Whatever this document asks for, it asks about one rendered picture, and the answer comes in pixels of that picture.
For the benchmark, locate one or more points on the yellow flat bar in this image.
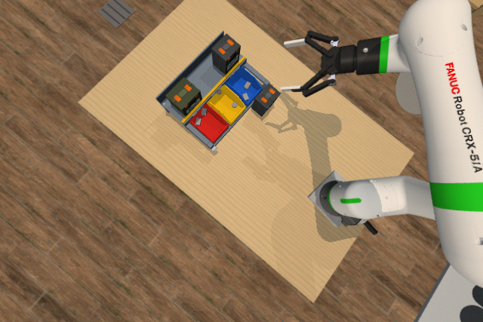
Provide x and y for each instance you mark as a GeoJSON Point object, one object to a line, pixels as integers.
{"type": "Point", "coordinates": [218, 84]}

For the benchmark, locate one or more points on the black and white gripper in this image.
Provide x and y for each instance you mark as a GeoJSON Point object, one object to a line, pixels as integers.
{"type": "Point", "coordinates": [336, 60]}

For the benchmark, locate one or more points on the blue open bin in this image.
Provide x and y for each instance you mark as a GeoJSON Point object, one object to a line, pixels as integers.
{"type": "Point", "coordinates": [237, 82]}

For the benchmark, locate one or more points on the yellow bin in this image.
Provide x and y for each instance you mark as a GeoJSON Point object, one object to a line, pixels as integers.
{"type": "Point", "coordinates": [222, 104]}

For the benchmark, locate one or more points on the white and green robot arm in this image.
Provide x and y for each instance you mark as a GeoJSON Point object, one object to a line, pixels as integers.
{"type": "Point", "coordinates": [435, 38]}

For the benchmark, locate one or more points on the dark grey metal shelf rack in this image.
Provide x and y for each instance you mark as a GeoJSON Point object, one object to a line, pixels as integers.
{"type": "Point", "coordinates": [204, 75]}

